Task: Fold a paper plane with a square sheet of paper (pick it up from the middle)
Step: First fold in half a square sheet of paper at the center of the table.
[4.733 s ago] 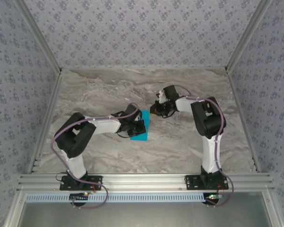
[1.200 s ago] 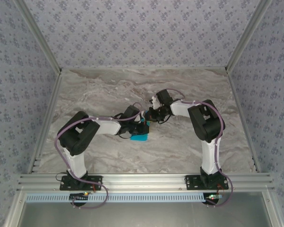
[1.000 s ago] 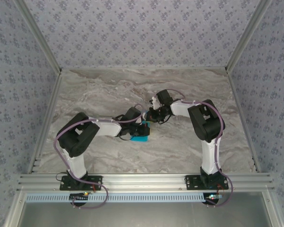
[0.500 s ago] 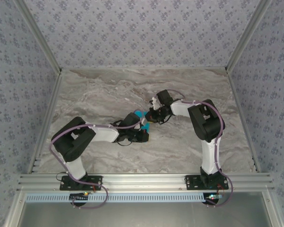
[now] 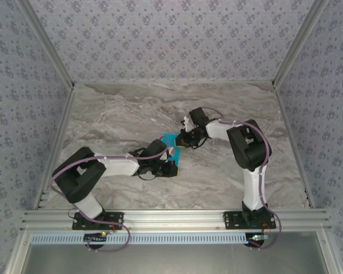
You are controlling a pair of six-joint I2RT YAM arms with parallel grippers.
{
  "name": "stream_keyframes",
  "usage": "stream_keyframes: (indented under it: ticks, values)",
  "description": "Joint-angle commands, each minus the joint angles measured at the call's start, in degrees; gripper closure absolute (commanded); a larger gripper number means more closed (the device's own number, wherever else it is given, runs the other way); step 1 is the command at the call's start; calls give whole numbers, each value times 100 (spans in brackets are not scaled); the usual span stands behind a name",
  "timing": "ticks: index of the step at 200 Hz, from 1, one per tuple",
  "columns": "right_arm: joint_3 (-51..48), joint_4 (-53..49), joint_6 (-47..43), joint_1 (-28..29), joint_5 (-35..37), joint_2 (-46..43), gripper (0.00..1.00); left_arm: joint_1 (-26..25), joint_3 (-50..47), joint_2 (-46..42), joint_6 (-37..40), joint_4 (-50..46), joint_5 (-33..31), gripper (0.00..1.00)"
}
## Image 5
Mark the blue paper sheet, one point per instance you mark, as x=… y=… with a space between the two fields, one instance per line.
x=168 y=137

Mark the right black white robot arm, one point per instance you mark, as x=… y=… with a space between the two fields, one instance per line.
x=248 y=148

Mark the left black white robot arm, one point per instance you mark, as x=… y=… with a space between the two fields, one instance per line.
x=80 y=177

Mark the small circuit board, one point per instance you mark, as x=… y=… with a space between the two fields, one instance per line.
x=95 y=237
x=258 y=237

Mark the aluminium frame cross rail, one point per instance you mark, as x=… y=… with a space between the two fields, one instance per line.
x=171 y=218

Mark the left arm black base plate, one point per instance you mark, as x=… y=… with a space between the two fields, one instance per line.
x=117 y=220

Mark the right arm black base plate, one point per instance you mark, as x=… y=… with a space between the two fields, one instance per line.
x=231 y=221

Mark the aluminium table side rail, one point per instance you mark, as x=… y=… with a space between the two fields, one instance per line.
x=283 y=114
x=55 y=148

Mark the aluminium frame post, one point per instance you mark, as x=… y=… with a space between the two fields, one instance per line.
x=299 y=42
x=47 y=42

